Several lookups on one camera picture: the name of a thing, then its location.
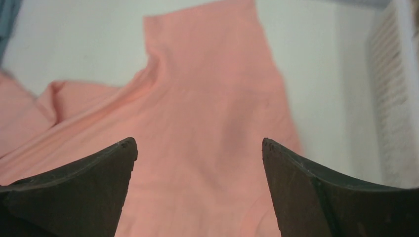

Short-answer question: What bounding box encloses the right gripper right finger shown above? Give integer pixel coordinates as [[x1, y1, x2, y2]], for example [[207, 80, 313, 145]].
[[262, 138, 419, 237]]

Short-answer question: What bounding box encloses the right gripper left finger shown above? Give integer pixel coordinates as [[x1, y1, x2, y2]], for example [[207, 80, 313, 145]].
[[0, 137, 138, 237]]

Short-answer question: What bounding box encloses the salmon pink t shirt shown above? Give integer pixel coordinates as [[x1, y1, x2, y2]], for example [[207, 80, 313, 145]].
[[0, 0, 301, 237]]

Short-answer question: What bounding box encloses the white plastic basket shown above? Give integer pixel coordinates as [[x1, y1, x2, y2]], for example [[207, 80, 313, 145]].
[[368, 0, 419, 188]]

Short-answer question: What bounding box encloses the folded grey-blue t shirt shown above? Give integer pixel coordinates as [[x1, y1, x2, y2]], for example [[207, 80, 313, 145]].
[[0, 0, 22, 62]]

